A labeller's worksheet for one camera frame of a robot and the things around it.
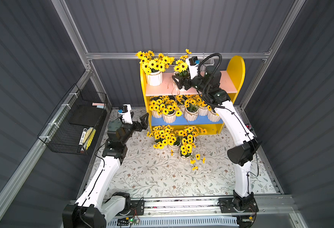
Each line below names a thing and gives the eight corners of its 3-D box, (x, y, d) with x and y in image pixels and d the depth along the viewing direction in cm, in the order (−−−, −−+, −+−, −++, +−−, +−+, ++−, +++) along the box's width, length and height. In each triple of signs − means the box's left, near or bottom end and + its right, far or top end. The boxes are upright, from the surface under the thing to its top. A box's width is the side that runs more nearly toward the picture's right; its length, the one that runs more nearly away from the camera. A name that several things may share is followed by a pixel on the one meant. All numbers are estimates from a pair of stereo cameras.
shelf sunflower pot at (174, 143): (169, 157, 94) (169, 144, 81) (164, 147, 98) (163, 134, 85) (180, 152, 96) (181, 138, 83) (175, 143, 101) (175, 129, 88)
